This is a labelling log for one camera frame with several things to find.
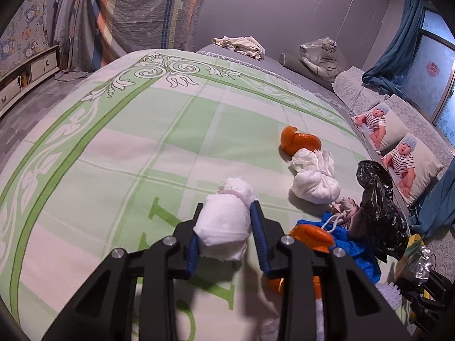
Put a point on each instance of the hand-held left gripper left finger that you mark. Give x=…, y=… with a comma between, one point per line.
x=192, y=255

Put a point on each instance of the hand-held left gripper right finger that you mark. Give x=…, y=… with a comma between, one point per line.
x=258, y=234

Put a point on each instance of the blue garment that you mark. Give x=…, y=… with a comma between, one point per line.
x=355, y=252

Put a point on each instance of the orange cloth item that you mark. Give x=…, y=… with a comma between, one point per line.
x=302, y=142

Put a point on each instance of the black plastic bag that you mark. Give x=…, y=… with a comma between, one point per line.
x=380, y=199

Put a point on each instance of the crumpled clear plastic wrapper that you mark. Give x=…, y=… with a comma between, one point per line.
x=419, y=263

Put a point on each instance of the pale bumpy plastic piece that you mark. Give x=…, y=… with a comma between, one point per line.
x=385, y=296

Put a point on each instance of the orange peel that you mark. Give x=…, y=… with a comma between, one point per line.
x=309, y=236

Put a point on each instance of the beige crumpled scrap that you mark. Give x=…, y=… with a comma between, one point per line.
x=346, y=207

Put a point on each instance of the blue cloth heap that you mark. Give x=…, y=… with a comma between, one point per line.
x=439, y=202

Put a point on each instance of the green patterned blanket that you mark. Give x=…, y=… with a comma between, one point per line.
x=142, y=131

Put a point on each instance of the baby print pillow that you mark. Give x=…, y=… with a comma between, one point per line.
x=376, y=124
x=408, y=163

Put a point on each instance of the grey quilted bedspread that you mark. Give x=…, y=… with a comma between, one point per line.
x=284, y=74

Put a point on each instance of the grey bolster pillow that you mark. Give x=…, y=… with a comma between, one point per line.
x=295, y=65

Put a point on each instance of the white tiger plush toy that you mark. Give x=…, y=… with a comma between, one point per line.
x=321, y=57

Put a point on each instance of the cream crumpled cloth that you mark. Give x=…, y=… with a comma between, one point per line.
x=241, y=44

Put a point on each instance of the frosted glass window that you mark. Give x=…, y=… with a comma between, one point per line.
x=435, y=67

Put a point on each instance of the blue curtain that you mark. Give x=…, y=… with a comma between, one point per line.
x=401, y=49

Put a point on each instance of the low white cabinet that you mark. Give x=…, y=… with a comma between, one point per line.
x=35, y=69

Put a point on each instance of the striped hanging sheet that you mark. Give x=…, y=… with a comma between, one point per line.
x=149, y=10

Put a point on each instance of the grey hanging cloth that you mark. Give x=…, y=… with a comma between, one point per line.
x=74, y=17

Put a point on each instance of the cartoon wall poster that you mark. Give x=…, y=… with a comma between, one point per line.
x=25, y=32

